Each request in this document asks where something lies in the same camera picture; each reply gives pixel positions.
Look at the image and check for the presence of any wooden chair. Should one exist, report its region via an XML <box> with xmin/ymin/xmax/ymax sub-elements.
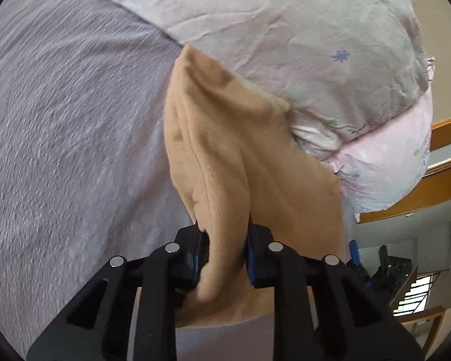
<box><xmin>397</xmin><ymin>305</ymin><xmax>446</xmax><ymax>351</ymax></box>

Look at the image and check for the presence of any purple bed sheet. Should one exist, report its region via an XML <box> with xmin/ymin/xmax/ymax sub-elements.
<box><xmin>0</xmin><ymin>0</ymin><xmax>356</xmax><ymax>361</ymax></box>

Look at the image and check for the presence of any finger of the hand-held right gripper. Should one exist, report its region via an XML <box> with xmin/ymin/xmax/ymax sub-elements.
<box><xmin>348</xmin><ymin>239</ymin><xmax>362</xmax><ymax>268</ymax></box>

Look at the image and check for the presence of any window with grille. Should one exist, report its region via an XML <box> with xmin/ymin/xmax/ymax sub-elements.
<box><xmin>392</xmin><ymin>274</ymin><xmax>443</xmax><ymax>317</ymax></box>

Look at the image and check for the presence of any grey floral pillow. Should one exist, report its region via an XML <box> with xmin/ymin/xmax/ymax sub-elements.
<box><xmin>51</xmin><ymin>0</ymin><xmax>437</xmax><ymax>223</ymax></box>

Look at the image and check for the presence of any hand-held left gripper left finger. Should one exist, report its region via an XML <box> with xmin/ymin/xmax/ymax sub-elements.
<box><xmin>26</xmin><ymin>226</ymin><xmax>210</xmax><ymax>361</ymax></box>

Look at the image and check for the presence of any tan fleece garment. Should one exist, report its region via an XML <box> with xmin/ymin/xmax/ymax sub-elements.
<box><xmin>163</xmin><ymin>44</ymin><xmax>345</xmax><ymax>328</ymax></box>

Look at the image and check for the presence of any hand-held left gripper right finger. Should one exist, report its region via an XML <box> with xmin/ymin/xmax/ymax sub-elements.
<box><xmin>244</xmin><ymin>221</ymin><xmax>425</xmax><ymax>361</ymax></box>

